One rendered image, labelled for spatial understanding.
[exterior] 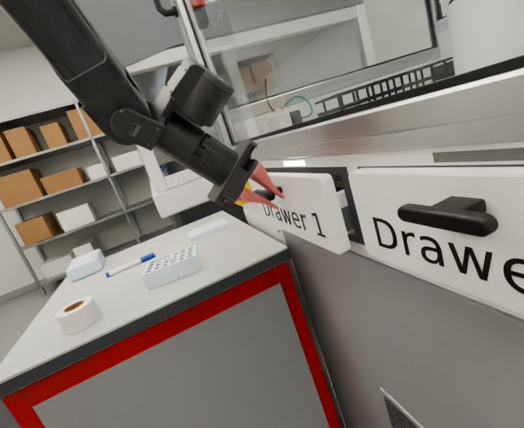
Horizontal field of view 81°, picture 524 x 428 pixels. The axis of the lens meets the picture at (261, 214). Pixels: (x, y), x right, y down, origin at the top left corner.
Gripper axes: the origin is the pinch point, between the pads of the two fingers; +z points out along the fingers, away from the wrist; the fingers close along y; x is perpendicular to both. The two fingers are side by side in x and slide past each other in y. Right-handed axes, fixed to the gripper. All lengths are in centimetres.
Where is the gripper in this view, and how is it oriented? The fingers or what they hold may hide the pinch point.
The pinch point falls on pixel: (275, 199)
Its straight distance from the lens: 48.5
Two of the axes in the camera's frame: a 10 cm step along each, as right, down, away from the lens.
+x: -3.3, -1.7, 9.3
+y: 5.0, -8.7, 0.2
